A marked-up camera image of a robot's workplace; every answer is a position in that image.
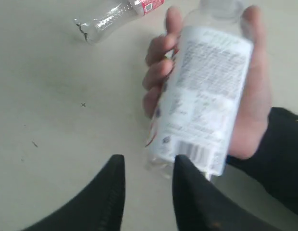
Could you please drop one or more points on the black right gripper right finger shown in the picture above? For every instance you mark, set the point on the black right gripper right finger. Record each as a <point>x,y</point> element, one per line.
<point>200,206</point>

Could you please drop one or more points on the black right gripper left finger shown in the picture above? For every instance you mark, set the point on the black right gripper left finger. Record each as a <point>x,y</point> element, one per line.
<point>98,207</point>

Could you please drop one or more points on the clear floral-label bottle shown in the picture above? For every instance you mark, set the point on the clear floral-label bottle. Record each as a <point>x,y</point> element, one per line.
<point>199,101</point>

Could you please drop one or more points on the black-sleeved forearm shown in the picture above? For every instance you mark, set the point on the black-sleeved forearm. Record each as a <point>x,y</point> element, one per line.
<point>275,164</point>

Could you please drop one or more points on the clear red-label cola bottle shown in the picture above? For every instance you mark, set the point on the clear red-label cola bottle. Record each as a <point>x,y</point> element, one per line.
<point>108,15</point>

